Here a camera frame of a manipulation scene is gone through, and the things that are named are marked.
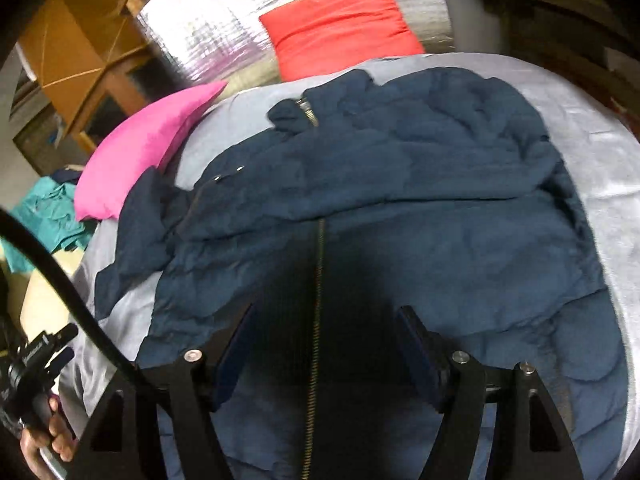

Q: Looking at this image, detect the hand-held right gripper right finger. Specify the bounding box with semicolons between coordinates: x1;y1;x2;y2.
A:
395;305;586;480

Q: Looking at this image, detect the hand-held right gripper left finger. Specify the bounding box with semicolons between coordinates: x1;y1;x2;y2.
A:
62;302;261;480

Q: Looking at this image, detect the dark blue zip jacket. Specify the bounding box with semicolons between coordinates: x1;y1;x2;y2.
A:
92;67;631;480

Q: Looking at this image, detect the person's left hand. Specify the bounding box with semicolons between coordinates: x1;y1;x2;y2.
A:
20;395;81;480

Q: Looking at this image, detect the teal cloth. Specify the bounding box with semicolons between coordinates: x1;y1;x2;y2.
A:
0;180;96;273

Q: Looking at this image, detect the pink pillow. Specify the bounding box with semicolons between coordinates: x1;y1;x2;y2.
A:
74;81;230;222

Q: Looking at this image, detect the grey blanket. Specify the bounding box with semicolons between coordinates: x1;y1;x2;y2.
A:
57;52;640;480

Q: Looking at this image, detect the wooden cabinet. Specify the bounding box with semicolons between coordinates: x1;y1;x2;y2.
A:
17;0;171;153

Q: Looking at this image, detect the silver foil mat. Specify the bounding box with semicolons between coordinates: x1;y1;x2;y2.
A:
136;0;456;96

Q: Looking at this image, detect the red pillow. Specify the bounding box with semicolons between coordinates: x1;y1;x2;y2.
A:
258;0;426;82

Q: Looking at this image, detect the wicker basket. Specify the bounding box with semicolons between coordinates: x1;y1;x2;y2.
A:
435;0;640;126

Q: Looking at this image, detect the black cable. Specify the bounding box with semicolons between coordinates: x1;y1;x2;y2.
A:
0;208;140;378

